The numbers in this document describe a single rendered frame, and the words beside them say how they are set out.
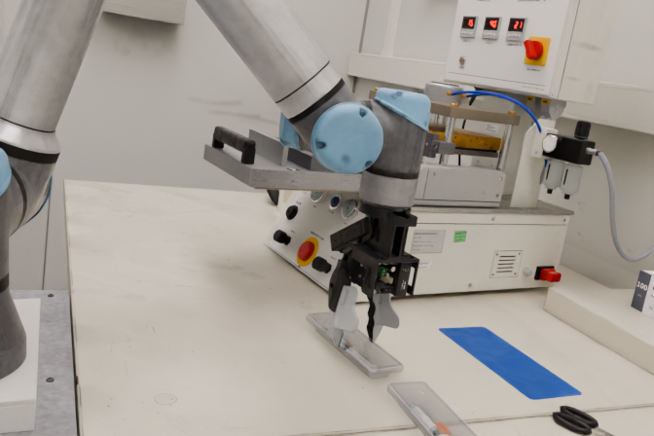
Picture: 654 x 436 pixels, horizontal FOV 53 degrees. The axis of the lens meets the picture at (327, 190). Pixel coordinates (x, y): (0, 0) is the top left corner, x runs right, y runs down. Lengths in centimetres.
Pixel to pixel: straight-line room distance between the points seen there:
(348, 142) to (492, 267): 72
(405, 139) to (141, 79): 192
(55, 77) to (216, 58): 190
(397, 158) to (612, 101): 88
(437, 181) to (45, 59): 69
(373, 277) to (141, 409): 32
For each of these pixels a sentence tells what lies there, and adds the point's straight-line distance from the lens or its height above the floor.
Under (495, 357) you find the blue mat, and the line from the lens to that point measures 108.
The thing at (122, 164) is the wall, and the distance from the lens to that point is 271.
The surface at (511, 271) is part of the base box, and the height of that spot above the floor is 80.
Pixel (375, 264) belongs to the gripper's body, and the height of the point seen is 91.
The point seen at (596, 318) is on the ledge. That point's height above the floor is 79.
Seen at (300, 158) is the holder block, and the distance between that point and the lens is 114.
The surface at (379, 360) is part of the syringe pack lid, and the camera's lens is 92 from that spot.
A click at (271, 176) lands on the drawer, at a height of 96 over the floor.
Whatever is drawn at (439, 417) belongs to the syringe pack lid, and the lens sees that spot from 82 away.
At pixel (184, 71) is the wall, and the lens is 269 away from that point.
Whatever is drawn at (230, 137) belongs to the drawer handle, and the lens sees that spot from 114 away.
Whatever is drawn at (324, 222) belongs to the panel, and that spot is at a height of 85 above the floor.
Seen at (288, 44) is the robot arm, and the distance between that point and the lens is 68.
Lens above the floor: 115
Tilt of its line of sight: 11 degrees down
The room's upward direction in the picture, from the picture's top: 9 degrees clockwise
